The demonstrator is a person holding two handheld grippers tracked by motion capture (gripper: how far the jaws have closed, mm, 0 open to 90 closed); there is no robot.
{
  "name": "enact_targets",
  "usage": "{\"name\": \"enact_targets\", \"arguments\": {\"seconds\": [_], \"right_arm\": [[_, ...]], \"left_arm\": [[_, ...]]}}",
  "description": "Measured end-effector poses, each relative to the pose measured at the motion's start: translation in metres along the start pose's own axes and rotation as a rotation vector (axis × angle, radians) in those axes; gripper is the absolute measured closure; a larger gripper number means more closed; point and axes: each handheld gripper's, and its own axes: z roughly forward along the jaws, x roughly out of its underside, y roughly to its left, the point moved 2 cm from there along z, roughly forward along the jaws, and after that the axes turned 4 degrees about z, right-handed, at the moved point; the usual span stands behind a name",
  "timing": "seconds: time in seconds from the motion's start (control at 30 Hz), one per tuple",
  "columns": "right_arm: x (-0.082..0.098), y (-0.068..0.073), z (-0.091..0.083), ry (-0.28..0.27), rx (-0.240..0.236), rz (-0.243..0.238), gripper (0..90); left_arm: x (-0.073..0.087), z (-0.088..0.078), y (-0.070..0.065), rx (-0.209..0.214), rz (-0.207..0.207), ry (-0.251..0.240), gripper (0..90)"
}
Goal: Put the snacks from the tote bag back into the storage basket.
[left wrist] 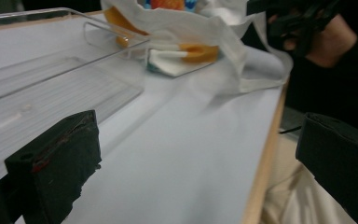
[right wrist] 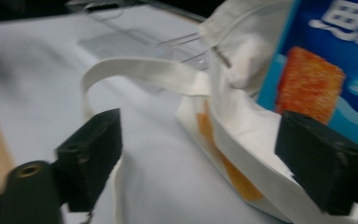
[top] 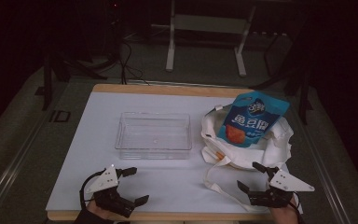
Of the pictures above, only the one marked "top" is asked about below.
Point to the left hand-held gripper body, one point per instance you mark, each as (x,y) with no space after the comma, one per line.
(106,182)

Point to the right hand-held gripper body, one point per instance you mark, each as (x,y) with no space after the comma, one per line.
(284,183)

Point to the white cloth tote bag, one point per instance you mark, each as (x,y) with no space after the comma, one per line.
(276,146)

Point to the clear plastic box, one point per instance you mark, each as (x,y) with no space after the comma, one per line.
(154,135)

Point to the blue snack packet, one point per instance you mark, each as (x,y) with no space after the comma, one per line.
(254,119)

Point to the person's left hand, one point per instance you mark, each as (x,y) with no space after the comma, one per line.
(101,212)

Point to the person's right hand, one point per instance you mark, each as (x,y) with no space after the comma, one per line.
(284,214)

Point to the black tripod stand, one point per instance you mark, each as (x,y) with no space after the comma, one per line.
(56,67)
(295,77)

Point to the white metal stand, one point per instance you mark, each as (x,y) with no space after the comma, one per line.
(206,24)

